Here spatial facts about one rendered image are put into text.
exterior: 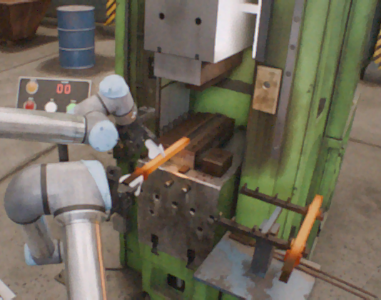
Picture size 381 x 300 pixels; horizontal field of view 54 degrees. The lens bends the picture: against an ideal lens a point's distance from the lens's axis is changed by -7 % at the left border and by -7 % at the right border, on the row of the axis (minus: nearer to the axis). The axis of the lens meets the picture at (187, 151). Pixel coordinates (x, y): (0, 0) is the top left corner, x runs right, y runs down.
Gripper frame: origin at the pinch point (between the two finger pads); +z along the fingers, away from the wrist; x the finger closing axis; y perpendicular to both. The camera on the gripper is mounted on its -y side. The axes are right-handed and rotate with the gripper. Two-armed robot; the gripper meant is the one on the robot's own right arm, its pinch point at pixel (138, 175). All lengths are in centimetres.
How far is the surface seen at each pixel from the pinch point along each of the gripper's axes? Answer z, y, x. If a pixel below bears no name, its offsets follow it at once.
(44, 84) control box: 15, -18, -61
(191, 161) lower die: 27.7, 5.2, 6.6
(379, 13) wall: 626, -12, 41
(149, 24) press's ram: 27, -47, -15
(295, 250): -6, 3, 58
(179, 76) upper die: 27.5, -28.6, -0.7
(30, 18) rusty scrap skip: 411, 46, -544
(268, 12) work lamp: 38, -55, 27
